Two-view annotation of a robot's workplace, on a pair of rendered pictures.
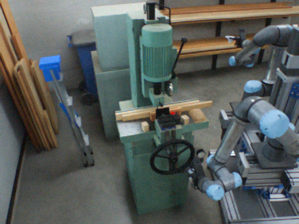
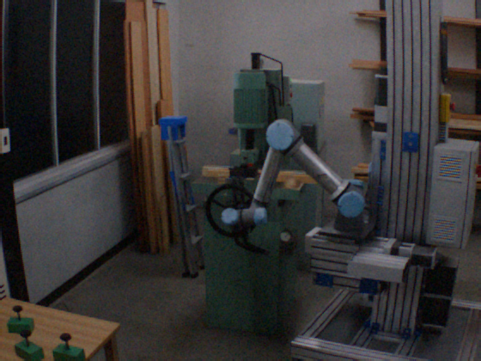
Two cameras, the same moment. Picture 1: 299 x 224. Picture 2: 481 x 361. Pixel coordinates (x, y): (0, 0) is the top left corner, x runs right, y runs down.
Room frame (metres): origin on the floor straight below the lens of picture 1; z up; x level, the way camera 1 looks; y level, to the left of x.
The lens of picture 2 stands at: (-1.29, -1.49, 1.61)
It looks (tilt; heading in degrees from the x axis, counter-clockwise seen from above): 13 degrees down; 29
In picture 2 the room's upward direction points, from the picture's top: straight up
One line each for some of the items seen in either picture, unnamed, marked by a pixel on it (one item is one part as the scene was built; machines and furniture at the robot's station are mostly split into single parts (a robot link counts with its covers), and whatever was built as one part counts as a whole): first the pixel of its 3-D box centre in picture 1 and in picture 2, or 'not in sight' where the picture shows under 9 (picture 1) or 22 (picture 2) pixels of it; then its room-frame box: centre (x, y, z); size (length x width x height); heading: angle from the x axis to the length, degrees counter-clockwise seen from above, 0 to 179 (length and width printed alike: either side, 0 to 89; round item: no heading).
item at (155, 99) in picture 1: (156, 97); (250, 156); (1.40, -0.06, 1.03); 0.14 x 0.07 x 0.09; 13
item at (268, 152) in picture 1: (275, 148); (350, 217); (1.04, -0.78, 0.87); 0.15 x 0.15 x 0.10
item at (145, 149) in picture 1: (152, 121); (254, 198); (1.50, -0.04, 0.76); 0.57 x 0.45 x 0.09; 13
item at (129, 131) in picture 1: (164, 127); (246, 188); (1.28, -0.11, 0.87); 0.61 x 0.30 x 0.06; 103
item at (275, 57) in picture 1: (273, 63); not in sight; (1.57, -0.91, 1.19); 0.15 x 0.12 x 0.55; 104
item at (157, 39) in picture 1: (157, 53); (249, 100); (1.38, -0.07, 1.35); 0.18 x 0.18 x 0.31
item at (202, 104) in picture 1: (168, 110); (264, 176); (1.40, -0.15, 0.92); 0.65 x 0.02 x 0.04; 103
